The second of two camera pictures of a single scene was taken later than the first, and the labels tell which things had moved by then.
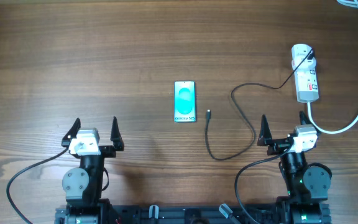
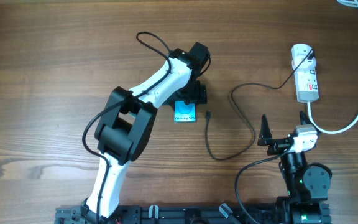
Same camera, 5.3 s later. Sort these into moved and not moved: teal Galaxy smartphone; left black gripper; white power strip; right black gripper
Moved: left black gripper
Not moved: teal Galaxy smartphone; right black gripper; white power strip
